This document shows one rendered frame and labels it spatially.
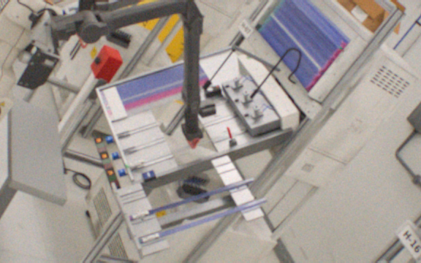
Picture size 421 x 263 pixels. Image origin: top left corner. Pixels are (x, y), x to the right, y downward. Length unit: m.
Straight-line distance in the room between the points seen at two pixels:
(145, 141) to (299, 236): 2.00
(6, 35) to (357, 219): 2.71
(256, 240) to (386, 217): 1.19
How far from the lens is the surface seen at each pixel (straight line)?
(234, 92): 2.81
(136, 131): 2.79
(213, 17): 4.00
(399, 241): 2.25
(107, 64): 3.39
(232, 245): 3.08
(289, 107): 2.68
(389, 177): 4.11
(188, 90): 2.42
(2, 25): 2.24
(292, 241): 4.50
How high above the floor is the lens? 1.94
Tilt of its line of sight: 21 degrees down
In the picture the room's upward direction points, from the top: 38 degrees clockwise
